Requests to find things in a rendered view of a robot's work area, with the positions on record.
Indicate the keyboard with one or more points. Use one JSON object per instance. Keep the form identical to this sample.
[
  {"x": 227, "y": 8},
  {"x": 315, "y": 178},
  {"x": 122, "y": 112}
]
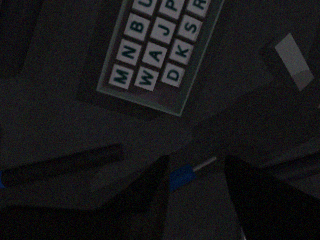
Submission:
[{"x": 155, "y": 51}]

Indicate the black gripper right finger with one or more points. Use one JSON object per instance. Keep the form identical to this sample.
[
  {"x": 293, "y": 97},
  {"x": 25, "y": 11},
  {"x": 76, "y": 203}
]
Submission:
[{"x": 268, "y": 208}]

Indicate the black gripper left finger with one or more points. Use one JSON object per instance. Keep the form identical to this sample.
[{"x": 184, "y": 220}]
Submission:
[{"x": 137, "y": 213}]

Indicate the blue stylus with grey tip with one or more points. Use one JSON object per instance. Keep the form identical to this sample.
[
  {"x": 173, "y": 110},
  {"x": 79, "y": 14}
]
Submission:
[{"x": 185, "y": 174}]

